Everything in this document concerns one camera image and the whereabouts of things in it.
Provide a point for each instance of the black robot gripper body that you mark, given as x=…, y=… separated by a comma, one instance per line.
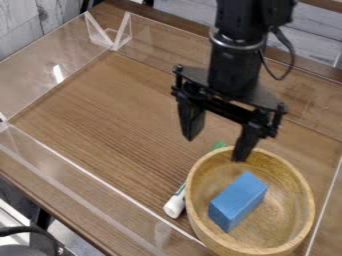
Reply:
x=228, y=90

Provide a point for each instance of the white green-capped marker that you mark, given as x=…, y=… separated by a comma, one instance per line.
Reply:
x=176, y=205

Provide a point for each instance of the clear acrylic corner bracket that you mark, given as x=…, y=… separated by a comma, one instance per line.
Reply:
x=107, y=37

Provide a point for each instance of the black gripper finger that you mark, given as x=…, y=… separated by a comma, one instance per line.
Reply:
x=192, y=117
x=246, y=142

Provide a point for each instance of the blue rectangular block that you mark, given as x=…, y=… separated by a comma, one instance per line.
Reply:
x=237, y=200

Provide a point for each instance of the black metal stand base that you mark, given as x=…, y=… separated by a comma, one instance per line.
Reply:
x=42, y=245

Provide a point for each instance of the brown wooden bowl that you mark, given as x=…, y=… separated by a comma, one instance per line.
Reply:
x=277, y=226

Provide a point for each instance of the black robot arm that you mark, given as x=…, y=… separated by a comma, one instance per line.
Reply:
x=244, y=24

